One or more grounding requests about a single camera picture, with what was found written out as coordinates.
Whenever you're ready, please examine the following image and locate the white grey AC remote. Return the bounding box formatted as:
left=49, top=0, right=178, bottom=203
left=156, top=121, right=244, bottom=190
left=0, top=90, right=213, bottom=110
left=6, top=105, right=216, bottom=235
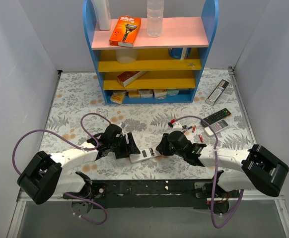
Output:
left=204, top=119, right=229, bottom=136

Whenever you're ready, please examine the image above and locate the black TV remote control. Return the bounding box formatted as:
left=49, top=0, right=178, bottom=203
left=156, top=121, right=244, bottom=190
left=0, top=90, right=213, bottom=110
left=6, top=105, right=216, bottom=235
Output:
left=203, top=108, right=231, bottom=125

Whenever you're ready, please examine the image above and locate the purple cable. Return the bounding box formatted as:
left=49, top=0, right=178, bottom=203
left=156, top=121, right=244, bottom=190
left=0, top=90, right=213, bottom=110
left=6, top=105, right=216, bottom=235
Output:
left=175, top=115, right=244, bottom=229
left=12, top=113, right=112, bottom=225

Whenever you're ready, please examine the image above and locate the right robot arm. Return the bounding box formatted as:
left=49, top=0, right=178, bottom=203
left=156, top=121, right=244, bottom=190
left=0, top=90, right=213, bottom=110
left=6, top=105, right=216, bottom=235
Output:
left=156, top=131, right=289, bottom=197

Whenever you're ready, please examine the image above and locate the black silver toothpaste box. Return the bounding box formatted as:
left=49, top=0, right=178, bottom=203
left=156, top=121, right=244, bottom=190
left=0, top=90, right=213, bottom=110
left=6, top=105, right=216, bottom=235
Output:
left=206, top=80, right=229, bottom=106

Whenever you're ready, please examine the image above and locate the black battery top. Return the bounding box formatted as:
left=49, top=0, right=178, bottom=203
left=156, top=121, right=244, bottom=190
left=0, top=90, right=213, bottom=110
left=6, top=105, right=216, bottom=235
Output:
left=183, top=126, right=193, bottom=130

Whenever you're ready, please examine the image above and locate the cream sponge pack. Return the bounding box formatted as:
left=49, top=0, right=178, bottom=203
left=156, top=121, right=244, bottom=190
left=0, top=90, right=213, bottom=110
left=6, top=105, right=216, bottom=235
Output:
left=153, top=89, right=167, bottom=100

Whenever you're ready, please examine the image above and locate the white translucent cup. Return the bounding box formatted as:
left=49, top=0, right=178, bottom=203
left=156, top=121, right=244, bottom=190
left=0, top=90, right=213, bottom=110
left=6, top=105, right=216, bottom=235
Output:
left=115, top=49, right=138, bottom=64

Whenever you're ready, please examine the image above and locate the white bottle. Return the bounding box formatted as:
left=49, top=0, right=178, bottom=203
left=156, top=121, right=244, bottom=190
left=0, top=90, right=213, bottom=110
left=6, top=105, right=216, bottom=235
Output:
left=94, top=0, right=111, bottom=31

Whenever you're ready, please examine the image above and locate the black base bar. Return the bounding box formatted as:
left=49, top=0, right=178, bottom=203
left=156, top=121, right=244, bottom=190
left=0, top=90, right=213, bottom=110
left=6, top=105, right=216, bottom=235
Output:
left=72, top=179, right=213, bottom=209

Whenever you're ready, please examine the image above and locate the blue and yellow shelf unit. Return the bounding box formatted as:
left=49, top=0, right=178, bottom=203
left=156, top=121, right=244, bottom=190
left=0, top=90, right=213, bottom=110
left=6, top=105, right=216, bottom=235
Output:
left=82, top=0, right=219, bottom=104

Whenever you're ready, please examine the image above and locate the green sponge pack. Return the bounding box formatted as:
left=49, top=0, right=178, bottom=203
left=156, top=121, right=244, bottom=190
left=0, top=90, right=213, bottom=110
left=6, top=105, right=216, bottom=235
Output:
left=167, top=89, right=179, bottom=96

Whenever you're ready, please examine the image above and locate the metal corner rail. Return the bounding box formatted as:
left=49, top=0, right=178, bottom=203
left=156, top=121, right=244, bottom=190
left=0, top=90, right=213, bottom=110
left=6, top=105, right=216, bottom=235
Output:
left=227, top=66, right=236, bottom=82

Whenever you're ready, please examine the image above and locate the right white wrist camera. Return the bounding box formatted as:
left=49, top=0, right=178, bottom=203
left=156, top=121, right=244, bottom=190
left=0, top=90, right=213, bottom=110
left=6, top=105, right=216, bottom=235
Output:
left=168, top=119, right=183, bottom=132

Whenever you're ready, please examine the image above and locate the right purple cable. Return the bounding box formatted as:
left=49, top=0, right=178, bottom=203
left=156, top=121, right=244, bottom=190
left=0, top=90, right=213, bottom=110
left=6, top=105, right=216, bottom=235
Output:
left=175, top=115, right=244, bottom=229

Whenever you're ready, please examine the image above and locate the yellow sponge pack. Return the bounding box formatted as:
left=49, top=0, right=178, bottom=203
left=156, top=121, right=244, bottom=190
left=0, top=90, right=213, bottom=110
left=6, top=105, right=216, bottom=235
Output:
left=110, top=90, right=127, bottom=105

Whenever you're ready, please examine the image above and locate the white remote control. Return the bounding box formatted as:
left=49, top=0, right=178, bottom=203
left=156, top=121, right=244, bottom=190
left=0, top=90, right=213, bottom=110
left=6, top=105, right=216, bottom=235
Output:
left=129, top=148, right=160, bottom=164

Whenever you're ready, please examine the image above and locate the red and silver long box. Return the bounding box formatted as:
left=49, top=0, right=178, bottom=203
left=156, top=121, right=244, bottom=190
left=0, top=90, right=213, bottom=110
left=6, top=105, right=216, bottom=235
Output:
left=117, top=71, right=147, bottom=87

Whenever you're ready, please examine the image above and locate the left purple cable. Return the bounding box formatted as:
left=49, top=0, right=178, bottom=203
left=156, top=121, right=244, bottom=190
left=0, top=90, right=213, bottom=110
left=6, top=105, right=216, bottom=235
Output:
left=12, top=113, right=112, bottom=225

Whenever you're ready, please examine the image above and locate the white sponge pack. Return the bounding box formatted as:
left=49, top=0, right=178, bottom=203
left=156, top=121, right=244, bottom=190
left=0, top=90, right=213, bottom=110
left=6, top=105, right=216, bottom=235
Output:
left=138, top=89, right=153, bottom=98

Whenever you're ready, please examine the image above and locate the red orange battery lower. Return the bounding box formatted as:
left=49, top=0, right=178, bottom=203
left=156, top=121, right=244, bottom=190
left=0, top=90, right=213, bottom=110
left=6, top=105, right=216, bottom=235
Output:
left=199, top=134, right=204, bottom=143

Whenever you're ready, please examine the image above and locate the orange razor box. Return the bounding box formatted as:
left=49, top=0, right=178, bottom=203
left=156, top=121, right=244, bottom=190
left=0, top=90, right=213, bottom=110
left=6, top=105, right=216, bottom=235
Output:
left=109, top=15, right=142, bottom=47

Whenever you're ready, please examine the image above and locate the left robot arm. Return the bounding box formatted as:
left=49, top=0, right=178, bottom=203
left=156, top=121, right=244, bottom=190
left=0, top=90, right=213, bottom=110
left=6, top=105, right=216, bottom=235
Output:
left=17, top=124, right=141, bottom=205

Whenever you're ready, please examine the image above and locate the clear plastic bottle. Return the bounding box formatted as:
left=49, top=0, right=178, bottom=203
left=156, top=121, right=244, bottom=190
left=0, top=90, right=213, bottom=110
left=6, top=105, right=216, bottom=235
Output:
left=147, top=0, right=164, bottom=37

